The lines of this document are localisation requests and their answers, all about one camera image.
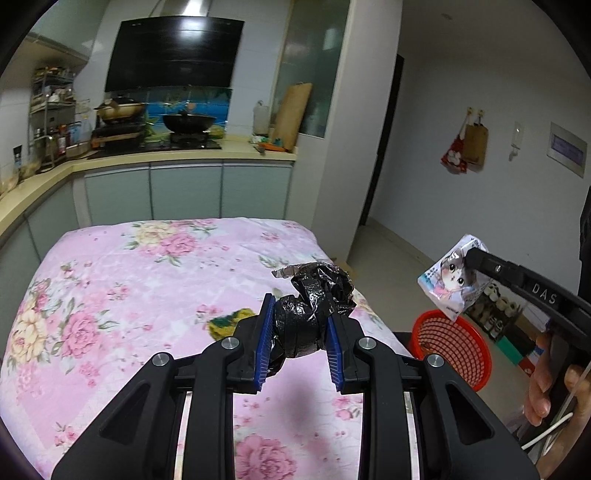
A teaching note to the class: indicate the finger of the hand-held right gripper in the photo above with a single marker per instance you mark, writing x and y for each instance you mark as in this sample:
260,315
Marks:
496,270

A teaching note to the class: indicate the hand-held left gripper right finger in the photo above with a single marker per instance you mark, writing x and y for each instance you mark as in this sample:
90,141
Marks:
333,350

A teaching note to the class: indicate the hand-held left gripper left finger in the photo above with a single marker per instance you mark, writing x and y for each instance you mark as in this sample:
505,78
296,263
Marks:
264,341

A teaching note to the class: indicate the cartoon print snack packet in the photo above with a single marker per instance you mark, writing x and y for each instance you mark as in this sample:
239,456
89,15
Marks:
455,281

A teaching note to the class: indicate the black plastic bag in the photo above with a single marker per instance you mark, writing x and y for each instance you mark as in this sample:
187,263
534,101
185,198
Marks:
314,300

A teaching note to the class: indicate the red plastic basket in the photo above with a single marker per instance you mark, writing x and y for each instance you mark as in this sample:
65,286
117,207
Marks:
461,341

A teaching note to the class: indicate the person's right hand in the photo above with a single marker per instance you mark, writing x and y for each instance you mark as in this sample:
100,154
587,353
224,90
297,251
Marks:
538,392

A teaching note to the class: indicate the shoe rack with shoes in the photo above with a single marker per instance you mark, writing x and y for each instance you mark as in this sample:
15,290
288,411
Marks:
503,309

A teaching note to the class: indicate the yellow green sponge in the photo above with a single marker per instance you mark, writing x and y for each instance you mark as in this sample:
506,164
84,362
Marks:
228,323

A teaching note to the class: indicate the green box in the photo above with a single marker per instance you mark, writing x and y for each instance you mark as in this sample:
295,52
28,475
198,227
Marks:
510,350

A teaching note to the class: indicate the silver foil wrapper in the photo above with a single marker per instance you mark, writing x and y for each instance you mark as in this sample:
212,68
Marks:
284,272

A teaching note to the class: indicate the red hanging bag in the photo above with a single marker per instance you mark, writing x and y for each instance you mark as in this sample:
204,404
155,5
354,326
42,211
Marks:
452,159

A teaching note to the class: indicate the brown paper bag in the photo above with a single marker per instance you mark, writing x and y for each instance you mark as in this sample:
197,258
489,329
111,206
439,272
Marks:
475,145

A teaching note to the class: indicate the pink floral blanket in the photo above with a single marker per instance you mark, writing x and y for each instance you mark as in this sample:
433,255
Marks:
138,286

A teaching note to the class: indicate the kitchen counter with cabinets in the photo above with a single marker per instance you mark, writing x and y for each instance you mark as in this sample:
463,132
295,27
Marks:
184,189

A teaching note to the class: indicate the orange and green vegetables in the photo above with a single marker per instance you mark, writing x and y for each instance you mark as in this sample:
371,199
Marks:
272,145

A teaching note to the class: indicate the clear plastic bottle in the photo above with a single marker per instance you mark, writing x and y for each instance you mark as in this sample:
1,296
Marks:
261,120

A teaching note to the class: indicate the black gas stove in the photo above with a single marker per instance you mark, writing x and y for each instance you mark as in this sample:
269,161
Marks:
152,144

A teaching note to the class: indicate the wooden cutting board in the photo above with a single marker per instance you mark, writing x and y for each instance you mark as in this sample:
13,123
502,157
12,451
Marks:
293,115

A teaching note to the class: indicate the black wok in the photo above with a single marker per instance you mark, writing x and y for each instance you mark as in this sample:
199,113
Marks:
189,122

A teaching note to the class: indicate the blue backsplash picture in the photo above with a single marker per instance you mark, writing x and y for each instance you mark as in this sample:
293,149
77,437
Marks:
203,101

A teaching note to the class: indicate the frosted glass partition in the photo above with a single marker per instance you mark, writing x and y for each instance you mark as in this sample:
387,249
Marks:
314,69

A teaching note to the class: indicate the gold cooking pot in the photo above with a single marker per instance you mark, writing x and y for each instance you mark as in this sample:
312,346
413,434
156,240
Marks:
120,110

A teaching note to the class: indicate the black range hood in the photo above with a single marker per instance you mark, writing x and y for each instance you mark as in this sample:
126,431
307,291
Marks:
175,50

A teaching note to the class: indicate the metal spice rack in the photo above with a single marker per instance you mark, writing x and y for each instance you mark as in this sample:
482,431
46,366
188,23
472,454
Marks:
51,115

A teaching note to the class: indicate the pale green upper cabinet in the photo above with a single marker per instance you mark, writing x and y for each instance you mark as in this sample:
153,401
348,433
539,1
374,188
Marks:
55,48

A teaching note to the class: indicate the grey wall panel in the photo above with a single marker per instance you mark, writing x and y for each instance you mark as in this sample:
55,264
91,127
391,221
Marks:
565,150

